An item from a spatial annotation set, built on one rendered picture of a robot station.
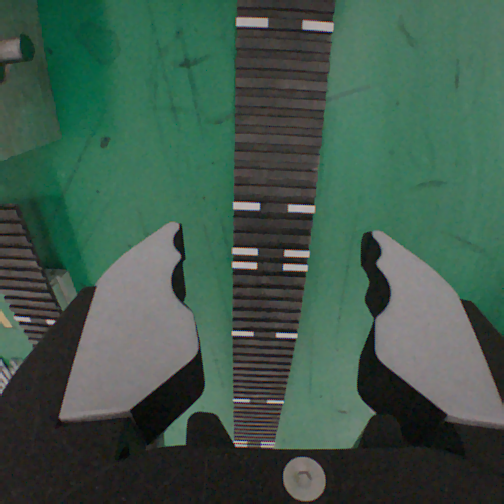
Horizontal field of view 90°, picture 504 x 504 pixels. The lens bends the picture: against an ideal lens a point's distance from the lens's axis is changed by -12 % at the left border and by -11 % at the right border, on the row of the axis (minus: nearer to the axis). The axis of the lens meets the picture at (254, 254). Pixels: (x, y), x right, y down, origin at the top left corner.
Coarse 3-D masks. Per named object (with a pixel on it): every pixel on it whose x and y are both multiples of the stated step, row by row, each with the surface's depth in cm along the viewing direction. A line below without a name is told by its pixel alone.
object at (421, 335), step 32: (384, 256) 9; (384, 288) 8; (416, 288) 8; (448, 288) 8; (384, 320) 7; (416, 320) 7; (448, 320) 7; (384, 352) 6; (416, 352) 6; (448, 352) 6; (480, 352) 6; (384, 384) 6; (416, 384) 5; (448, 384) 5; (480, 384) 5; (416, 416) 5; (448, 416) 5; (480, 416) 5
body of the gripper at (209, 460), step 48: (192, 432) 4; (384, 432) 4; (96, 480) 3; (144, 480) 3; (192, 480) 3; (240, 480) 3; (288, 480) 4; (336, 480) 3; (384, 480) 3; (432, 480) 3; (480, 480) 3
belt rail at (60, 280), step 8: (48, 272) 23; (56, 272) 23; (64, 272) 23; (56, 280) 23; (64, 280) 23; (56, 288) 22; (64, 288) 23; (72, 288) 24; (56, 296) 22; (64, 296) 24; (72, 296) 24; (64, 304) 23
